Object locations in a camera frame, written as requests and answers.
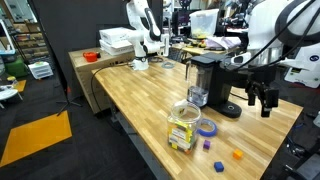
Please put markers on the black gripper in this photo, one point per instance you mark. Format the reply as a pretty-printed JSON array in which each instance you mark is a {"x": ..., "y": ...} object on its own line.
[{"x": 261, "y": 77}]

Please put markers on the orange wooden block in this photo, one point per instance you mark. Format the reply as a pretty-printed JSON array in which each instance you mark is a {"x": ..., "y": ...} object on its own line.
[{"x": 237, "y": 154}]

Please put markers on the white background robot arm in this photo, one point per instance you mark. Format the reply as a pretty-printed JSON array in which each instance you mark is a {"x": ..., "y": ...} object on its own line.
[{"x": 146, "y": 37}]

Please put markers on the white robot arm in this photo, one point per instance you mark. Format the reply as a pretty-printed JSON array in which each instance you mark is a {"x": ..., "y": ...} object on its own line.
[{"x": 283, "y": 32}]

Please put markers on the purple wooden block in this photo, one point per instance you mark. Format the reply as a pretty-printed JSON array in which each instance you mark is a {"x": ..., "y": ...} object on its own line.
[{"x": 206, "y": 144}]

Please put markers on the blue wooden block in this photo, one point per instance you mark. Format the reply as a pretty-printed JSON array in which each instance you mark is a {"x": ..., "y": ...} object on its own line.
[{"x": 218, "y": 166}]

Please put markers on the clear plastic block jar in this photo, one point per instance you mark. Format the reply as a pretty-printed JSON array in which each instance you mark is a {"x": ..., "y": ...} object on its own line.
[{"x": 182, "y": 130}]

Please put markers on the black coffee maker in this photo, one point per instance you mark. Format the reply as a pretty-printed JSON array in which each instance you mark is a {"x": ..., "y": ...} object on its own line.
[{"x": 210, "y": 83}]

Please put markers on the blue tape roll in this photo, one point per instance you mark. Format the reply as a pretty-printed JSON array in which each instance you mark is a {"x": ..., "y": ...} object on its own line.
[{"x": 207, "y": 128}]

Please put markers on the small white card box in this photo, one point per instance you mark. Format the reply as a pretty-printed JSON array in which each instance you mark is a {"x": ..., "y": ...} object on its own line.
[{"x": 179, "y": 108}]

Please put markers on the large clear storage bin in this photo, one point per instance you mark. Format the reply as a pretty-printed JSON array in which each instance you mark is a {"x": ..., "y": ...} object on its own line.
[{"x": 203, "y": 23}]

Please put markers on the stacked white boxes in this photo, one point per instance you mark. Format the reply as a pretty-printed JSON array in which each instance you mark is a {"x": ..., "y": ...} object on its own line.
[{"x": 115, "y": 40}]

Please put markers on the red round object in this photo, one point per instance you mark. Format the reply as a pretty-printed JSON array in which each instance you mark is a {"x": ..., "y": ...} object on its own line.
[{"x": 91, "y": 56}]

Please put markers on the white drawer organizer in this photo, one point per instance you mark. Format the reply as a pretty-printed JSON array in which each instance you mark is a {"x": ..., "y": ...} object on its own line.
[{"x": 40, "y": 70}]

